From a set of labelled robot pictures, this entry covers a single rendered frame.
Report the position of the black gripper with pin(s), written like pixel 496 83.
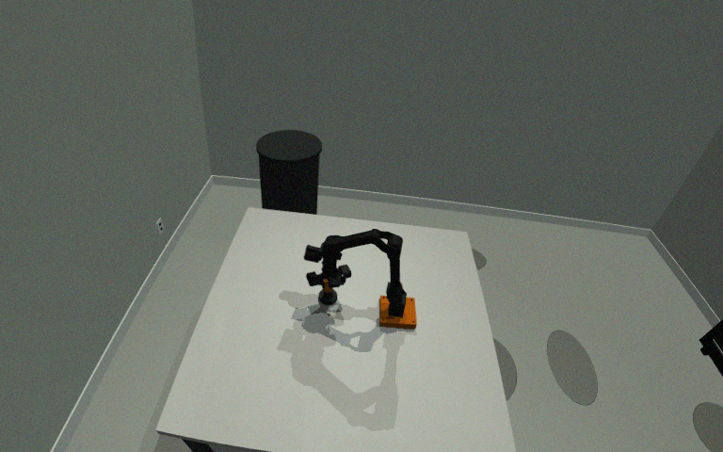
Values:
pixel 315 279

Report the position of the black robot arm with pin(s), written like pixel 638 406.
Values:
pixel 331 249

